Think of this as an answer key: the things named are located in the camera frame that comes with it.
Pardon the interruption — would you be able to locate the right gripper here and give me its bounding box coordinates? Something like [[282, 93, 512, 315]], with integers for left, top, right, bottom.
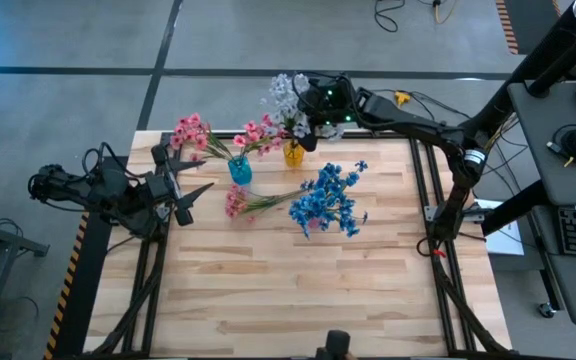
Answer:
[[298, 73, 360, 152]]

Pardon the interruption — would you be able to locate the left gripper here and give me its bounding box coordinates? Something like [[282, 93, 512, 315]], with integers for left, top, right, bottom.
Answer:
[[145, 144, 215, 227]]

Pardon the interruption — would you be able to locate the pink artificial flower bunch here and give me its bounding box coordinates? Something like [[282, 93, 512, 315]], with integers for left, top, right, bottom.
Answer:
[[169, 112, 239, 170], [231, 112, 288, 169], [224, 182, 317, 222]]

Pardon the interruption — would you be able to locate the teal glass vase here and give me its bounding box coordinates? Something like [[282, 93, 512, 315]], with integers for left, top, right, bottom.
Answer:
[[226, 154, 254, 187]]

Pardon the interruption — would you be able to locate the yellow glass vase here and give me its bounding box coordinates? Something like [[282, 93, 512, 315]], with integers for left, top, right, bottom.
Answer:
[[282, 142, 306, 168]]

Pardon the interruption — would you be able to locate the black striped floor mat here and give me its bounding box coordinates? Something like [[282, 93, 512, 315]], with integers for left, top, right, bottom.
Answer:
[[495, 0, 564, 55]]

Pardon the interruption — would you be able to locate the black desk leg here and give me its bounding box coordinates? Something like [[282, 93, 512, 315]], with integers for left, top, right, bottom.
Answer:
[[480, 179, 552, 236]]

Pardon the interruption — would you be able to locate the black tower fan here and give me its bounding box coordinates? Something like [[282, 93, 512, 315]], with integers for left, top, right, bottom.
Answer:
[[455, 0, 576, 155]]

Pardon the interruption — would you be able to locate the white paper sheet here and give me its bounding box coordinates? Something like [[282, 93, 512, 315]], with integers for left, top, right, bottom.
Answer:
[[472, 198, 524, 257]]

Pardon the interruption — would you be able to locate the grey desk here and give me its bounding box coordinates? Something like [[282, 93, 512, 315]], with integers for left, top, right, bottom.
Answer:
[[506, 79, 576, 326]]

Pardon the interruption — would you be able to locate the black rounded object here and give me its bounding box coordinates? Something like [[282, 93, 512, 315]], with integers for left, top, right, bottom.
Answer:
[[323, 329, 353, 360]]

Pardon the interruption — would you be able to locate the black aluminium table frame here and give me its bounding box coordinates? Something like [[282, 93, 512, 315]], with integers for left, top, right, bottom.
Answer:
[[85, 128, 519, 360]]

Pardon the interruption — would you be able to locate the black base plate hazard stripe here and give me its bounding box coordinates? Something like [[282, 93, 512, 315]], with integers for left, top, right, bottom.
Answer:
[[42, 155, 129, 360]]

